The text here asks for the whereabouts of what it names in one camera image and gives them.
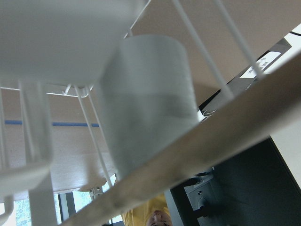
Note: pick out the grey plastic cup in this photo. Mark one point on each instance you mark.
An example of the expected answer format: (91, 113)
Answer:
(146, 99)

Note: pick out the black monitor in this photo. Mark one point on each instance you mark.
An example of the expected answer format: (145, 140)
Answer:
(253, 188)

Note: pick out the black label printer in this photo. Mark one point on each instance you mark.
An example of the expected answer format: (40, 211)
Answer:
(246, 78)

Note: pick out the white wire cup rack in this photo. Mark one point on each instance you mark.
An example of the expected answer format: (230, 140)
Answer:
(47, 44)

